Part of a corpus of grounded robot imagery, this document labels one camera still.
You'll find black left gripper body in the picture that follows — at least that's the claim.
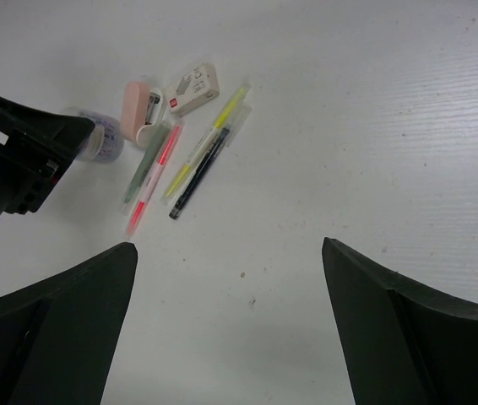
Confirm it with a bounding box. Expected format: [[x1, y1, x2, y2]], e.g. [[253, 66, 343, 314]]
[[0, 97, 95, 215]]

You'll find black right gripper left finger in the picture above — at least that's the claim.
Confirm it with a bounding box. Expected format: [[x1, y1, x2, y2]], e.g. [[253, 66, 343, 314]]
[[0, 242, 138, 404]]

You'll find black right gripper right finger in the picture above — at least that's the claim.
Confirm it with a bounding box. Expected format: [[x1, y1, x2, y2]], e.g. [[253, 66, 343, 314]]
[[322, 238, 478, 404]]

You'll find clear jar of paper clips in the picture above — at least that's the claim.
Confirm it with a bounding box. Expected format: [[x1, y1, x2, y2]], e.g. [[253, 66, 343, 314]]
[[61, 107, 124, 164]]

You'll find pink mini stapler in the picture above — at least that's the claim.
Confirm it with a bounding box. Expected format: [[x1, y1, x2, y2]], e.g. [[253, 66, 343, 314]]
[[120, 80, 166, 149]]

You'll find green highlighter pen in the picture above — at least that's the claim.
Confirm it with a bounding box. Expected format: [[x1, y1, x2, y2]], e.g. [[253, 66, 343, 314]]
[[122, 121, 171, 213]]

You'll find pink highlighter pen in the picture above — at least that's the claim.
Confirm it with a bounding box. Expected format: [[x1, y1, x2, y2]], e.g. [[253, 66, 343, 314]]
[[126, 121, 183, 238]]

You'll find black pen refill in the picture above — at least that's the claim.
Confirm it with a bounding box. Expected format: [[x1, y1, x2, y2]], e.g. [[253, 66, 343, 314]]
[[169, 126, 231, 219]]

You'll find yellow highlighter pen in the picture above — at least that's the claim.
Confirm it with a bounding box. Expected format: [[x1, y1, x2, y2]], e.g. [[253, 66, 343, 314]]
[[161, 81, 251, 204]]

